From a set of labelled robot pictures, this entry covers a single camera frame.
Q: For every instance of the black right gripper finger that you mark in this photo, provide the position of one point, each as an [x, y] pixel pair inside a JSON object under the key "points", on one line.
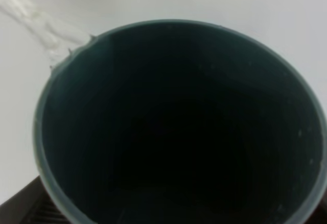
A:
{"points": [[31, 205]]}

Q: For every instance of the teal plastic cup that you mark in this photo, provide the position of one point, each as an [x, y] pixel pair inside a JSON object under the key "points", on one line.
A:
{"points": [[178, 121]]}

